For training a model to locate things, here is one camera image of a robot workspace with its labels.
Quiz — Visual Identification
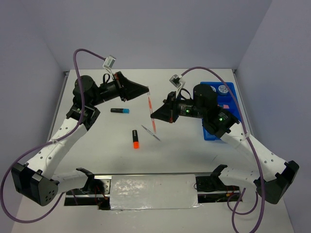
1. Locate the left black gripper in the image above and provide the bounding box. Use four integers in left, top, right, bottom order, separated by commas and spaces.
90, 71, 149, 107

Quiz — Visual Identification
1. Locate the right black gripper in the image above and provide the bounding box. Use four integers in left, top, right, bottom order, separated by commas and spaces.
151, 91, 206, 123

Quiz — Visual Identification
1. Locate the red transparent pen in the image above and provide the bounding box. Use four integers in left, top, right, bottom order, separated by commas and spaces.
148, 95, 156, 133

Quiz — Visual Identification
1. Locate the slim silver pen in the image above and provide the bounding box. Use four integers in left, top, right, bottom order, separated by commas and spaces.
141, 125, 161, 141

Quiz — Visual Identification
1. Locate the blue cap black highlighter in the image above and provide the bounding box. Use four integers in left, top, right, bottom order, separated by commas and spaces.
110, 108, 129, 114

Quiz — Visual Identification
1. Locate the blue round tape tin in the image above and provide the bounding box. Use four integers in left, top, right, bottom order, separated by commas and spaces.
217, 84, 229, 96

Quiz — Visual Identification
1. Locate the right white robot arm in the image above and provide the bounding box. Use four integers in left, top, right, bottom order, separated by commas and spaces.
150, 84, 299, 204

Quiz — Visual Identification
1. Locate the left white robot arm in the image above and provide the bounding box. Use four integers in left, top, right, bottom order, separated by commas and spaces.
11, 71, 149, 206

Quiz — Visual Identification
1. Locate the orange cap black highlighter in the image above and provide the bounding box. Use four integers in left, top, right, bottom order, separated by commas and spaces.
132, 130, 139, 149

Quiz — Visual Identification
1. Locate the blue plastic compartment tray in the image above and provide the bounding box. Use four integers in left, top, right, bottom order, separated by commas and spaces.
200, 82, 241, 140

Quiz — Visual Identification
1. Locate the white foil covered panel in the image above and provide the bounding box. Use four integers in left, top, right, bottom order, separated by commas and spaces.
110, 174, 199, 210

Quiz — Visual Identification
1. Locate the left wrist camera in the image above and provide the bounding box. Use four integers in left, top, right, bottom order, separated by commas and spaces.
103, 55, 116, 70

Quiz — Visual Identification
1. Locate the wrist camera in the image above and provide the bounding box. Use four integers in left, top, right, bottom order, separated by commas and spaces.
103, 55, 116, 70
169, 74, 185, 89

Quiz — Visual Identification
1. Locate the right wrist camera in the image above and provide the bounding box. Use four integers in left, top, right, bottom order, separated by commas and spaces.
169, 74, 185, 89

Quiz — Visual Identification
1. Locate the aluminium table edge rail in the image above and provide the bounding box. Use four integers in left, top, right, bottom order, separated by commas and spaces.
47, 71, 69, 142

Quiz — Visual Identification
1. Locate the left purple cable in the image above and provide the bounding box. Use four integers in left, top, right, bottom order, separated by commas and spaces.
0, 49, 108, 223

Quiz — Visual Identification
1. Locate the purple cable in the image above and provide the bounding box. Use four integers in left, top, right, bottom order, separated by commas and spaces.
179, 67, 266, 233
0, 49, 108, 223

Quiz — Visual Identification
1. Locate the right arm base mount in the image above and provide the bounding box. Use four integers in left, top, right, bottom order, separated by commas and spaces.
193, 165, 241, 203

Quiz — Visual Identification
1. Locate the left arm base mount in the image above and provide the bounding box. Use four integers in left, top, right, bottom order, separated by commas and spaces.
64, 168, 112, 210

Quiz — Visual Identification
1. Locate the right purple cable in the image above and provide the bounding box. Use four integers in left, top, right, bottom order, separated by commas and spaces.
179, 67, 266, 233

